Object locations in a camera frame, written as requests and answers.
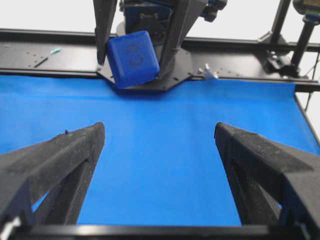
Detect black aluminium table frame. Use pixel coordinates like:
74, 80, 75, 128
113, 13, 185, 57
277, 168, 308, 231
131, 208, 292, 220
0, 29, 320, 93

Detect blue table mat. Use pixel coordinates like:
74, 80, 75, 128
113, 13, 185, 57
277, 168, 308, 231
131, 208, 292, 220
0, 75, 320, 226

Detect black camera stand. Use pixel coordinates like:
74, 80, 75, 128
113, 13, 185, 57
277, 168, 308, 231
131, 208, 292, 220
257, 0, 320, 78

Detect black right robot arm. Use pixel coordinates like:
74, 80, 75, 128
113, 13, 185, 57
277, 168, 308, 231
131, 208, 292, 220
93, 0, 227, 78

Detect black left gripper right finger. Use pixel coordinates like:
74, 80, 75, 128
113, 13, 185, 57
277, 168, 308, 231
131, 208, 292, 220
214, 122, 320, 228

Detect blue block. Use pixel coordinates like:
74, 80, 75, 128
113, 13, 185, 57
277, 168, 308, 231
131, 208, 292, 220
106, 30, 160, 89

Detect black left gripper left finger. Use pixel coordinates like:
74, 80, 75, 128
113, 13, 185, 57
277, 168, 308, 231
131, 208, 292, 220
0, 122, 105, 225

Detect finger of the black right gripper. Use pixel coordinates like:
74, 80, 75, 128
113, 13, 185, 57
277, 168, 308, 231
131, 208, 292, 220
93, 0, 118, 65
158, 0, 208, 75

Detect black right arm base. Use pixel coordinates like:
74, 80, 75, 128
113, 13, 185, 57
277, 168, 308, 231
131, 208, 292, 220
96, 22, 195, 95

